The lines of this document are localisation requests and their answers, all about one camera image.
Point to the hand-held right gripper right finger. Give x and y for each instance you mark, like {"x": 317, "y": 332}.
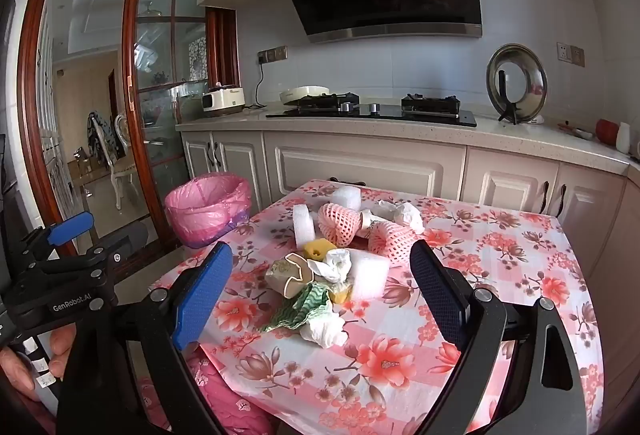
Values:
{"x": 440, "y": 300}

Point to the yellow sponge with hole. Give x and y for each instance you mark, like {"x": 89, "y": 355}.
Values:
{"x": 315, "y": 250}

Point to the green and white paper wrapper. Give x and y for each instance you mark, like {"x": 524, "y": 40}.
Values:
{"x": 295, "y": 310}

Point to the pink floral tablecloth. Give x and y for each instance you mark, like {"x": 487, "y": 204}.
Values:
{"x": 395, "y": 365}

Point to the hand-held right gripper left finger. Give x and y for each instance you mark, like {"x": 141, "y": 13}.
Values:
{"x": 200, "y": 300}

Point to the person's left hand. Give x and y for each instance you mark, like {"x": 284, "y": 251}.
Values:
{"x": 25, "y": 370}

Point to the white frying pan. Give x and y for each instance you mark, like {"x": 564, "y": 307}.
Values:
{"x": 302, "y": 94}

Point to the pink quilted clothing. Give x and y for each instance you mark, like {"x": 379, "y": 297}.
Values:
{"x": 225, "y": 407}

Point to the wall socket plate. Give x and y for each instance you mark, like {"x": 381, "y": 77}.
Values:
{"x": 570, "y": 53}

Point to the black lid stand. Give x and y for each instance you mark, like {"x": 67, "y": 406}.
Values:
{"x": 506, "y": 100}

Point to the brass wall outlet strip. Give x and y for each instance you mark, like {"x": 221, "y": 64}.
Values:
{"x": 273, "y": 54}

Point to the black gas stove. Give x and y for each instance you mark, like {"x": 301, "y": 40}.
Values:
{"x": 380, "y": 115}

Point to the crumpled white tissue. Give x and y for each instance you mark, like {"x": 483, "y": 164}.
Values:
{"x": 325, "y": 330}
{"x": 405, "y": 215}
{"x": 332, "y": 265}

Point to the steel pot lid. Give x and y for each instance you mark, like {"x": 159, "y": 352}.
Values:
{"x": 530, "y": 80}

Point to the small yellow sponge piece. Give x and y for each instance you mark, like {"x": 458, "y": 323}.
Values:
{"x": 341, "y": 296}

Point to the white bottle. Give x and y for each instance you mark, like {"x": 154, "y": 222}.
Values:
{"x": 623, "y": 137}

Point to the white ornate dining chair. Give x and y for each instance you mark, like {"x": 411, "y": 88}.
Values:
{"x": 122, "y": 155}

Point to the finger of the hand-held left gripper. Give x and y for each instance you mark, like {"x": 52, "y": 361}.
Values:
{"x": 110, "y": 256}
{"x": 70, "y": 227}

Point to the small cardboard tube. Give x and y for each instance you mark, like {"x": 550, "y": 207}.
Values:
{"x": 369, "y": 220}

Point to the dark patterned jacket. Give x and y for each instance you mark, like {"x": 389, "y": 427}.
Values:
{"x": 100, "y": 135}

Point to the small white foam block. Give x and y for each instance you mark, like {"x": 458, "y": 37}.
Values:
{"x": 345, "y": 199}

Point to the tall white foam block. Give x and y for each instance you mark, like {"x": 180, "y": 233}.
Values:
{"x": 303, "y": 225}

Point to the trash bin with pink bag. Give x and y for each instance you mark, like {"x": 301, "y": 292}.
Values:
{"x": 210, "y": 215}

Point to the white rice cooker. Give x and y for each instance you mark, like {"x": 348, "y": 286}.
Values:
{"x": 222, "y": 101}

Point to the wooden glass sliding door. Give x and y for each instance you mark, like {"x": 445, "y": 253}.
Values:
{"x": 145, "y": 140}

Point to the white lower kitchen cabinets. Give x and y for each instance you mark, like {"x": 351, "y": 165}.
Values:
{"x": 350, "y": 165}

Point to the large white foam block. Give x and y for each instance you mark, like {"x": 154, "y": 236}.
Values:
{"x": 370, "y": 275}

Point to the crushed paper cup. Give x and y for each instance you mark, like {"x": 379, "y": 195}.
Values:
{"x": 287, "y": 275}

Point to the white panelled wardrobe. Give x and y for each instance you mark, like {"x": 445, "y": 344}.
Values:
{"x": 52, "y": 125}

